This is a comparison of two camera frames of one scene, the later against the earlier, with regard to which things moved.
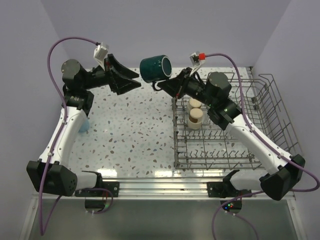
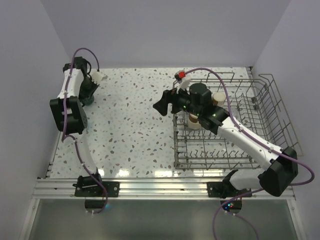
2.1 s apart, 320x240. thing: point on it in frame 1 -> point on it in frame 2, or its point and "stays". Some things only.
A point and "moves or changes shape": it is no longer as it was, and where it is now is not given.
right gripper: x=177 y=86 -> x=169 y=97
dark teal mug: x=155 y=68 moves or changes shape
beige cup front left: x=195 y=118 stays
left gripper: x=120 y=84 -> x=85 y=94
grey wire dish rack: x=200 y=144 stays
